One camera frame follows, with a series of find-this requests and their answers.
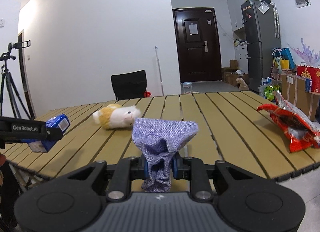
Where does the white hanging strap bundle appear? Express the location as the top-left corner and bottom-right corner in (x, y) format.
(272, 2), (281, 39)

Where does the dark brown door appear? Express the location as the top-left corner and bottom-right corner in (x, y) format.
(172, 8), (222, 84)

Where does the white base cabinet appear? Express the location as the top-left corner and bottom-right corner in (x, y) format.
(234, 44), (249, 72)

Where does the purple burlap pouch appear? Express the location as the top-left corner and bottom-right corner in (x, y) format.
(132, 117), (199, 193)

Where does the green plastic bag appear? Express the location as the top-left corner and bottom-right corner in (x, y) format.
(264, 85), (280, 101)

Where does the grey refrigerator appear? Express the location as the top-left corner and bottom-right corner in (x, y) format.
(240, 0), (282, 94)

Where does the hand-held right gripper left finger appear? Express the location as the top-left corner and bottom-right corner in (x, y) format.
(67, 157), (149, 202)

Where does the blue carton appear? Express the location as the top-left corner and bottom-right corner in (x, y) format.
(28, 114), (70, 153)

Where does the purple coral decoration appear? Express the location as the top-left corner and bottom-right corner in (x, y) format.
(287, 38), (320, 67)

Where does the white mop pole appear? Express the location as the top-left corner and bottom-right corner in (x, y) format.
(154, 46), (165, 96)

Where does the black folding chair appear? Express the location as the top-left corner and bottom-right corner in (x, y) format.
(111, 70), (147, 101)

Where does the beige plush toy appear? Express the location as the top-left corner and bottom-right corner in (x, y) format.
(236, 77), (249, 91)

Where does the yellow and white hamster plush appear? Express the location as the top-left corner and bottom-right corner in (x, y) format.
(92, 104), (141, 130)

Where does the stack of small cardboard boxes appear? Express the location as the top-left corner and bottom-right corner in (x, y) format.
(221, 59), (247, 86)

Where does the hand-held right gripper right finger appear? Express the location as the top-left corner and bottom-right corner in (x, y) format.
(172, 152), (253, 201)

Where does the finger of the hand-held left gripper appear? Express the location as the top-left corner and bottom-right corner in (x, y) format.
(45, 124), (64, 141)

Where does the tan slatted folding table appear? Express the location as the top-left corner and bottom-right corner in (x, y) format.
(0, 91), (320, 190)

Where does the white wall cabinet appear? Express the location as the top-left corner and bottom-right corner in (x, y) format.
(227, 0), (255, 32)

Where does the blue gift bag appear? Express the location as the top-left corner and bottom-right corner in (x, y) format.
(271, 48), (295, 71)

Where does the red gift box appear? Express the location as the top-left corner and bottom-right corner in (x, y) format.
(297, 65), (320, 92)

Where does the large cardboard box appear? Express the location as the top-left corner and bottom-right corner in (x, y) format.
(279, 71), (320, 122)

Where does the red snack bag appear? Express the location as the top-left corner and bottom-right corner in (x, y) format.
(257, 91), (320, 153)

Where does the black tripod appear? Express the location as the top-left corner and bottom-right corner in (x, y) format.
(0, 51), (35, 120)

